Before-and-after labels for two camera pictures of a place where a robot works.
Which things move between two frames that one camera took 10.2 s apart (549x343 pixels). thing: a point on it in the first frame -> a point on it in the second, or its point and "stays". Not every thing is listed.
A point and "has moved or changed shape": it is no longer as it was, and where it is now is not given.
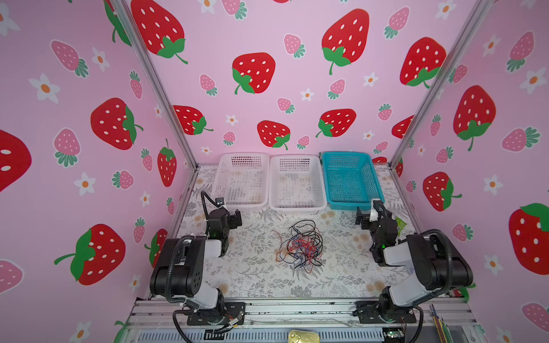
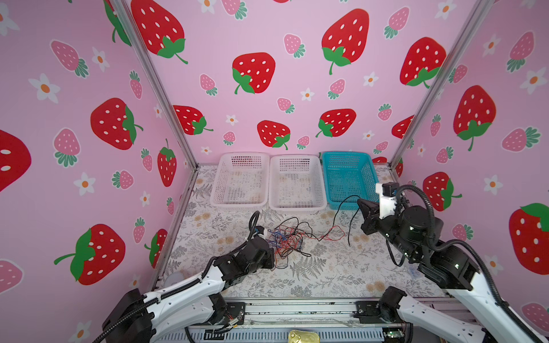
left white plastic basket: (242, 180) stays
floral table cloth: (336, 253) stays
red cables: (306, 246) -> (286, 239)
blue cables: (296, 250) -> (279, 239)
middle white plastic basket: (296, 183) stays
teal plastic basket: (351, 181) stays
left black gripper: (231, 219) -> (269, 255)
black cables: (304, 244) has moved or changed shape
